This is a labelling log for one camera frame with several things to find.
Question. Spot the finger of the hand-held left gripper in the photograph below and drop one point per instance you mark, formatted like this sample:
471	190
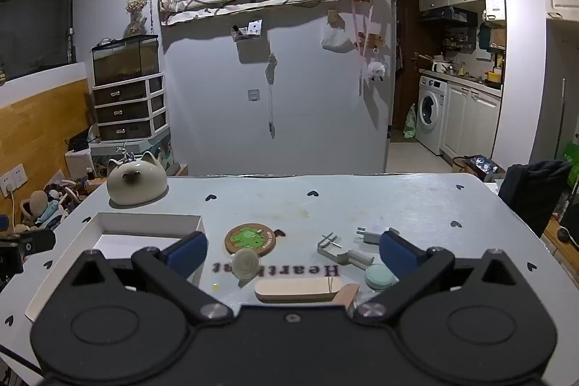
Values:
36	241

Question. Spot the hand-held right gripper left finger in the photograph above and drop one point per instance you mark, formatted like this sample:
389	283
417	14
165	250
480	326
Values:
186	254

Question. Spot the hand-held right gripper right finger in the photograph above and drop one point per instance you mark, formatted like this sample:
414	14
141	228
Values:
398	254

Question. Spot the green round tape measure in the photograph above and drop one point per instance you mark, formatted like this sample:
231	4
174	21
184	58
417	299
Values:
377	277

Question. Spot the white suction cup knob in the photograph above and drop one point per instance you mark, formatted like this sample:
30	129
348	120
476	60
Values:
245	265

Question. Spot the round cork coaster green elephant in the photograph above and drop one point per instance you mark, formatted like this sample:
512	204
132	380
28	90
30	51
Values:
249	237

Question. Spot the white cardboard box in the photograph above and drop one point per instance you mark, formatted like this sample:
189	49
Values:
122	239

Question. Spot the wooden wedge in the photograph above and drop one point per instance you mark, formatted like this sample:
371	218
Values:
347	296

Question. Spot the white plug adapter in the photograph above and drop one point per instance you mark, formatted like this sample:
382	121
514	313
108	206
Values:
372	236

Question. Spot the pile of stuffed toys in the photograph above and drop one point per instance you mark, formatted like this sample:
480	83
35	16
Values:
49	200

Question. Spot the cat-shaped ceramic pot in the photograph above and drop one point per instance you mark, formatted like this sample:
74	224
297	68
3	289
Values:
135	182

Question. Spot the pale wooden block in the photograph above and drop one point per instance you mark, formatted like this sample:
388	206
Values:
294	290

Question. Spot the open box with dark item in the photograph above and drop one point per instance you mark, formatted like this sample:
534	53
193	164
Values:
479	166

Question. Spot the green plastic bag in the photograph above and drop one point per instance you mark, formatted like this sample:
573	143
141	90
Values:
410	123

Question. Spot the white washing machine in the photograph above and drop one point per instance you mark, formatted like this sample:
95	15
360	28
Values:
430	114

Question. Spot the dark chair back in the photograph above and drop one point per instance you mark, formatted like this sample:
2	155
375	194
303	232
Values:
536	191

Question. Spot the white kitchen base cabinet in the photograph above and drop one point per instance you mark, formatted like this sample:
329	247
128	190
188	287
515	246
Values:
470	119

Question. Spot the plastic drawer unit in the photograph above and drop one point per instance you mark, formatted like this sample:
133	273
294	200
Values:
129	105

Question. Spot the plush sheep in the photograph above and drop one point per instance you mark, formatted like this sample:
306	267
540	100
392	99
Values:
376	71

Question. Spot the glass fish tank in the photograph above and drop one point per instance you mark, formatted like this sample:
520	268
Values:
124	60

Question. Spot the hanging white pouch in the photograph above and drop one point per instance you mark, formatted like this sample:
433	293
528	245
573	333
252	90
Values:
337	38

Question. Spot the black range hood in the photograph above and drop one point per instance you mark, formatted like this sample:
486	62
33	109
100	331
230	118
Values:
450	15

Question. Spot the dried flower bouquet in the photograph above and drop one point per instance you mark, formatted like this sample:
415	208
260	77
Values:
136	8

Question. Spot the white wall power outlet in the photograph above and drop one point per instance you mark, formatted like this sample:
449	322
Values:
11	179

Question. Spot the small grey wall socket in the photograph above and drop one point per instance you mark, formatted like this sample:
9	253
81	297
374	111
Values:
254	94

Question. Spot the clear wall shelf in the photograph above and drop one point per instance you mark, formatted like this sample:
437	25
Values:
246	31

